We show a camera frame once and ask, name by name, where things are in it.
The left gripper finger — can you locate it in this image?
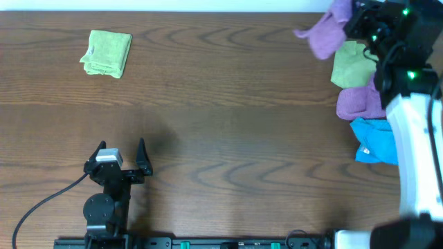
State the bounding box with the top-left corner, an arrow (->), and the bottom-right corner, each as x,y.
90,140 -> 107,161
136,138 -> 152,170

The crumpled blue cloth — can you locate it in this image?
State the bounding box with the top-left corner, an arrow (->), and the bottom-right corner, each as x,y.
350,118 -> 399,165

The purple cloth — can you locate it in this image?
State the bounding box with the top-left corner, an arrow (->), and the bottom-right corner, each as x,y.
336,74 -> 386,121
293,0 -> 352,59

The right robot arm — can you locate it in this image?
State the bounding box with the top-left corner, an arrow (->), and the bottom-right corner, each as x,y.
332,0 -> 442,249

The folded green cloth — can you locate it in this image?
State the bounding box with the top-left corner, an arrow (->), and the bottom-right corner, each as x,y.
80,30 -> 132,79

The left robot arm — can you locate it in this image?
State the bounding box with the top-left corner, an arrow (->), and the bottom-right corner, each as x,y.
83,138 -> 153,238

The crumpled green cloth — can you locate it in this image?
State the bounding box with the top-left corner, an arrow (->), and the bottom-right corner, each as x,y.
330,41 -> 378,89

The crumpled purple cloth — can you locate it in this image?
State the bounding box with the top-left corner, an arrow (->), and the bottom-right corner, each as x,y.
336,74 -> 386,121

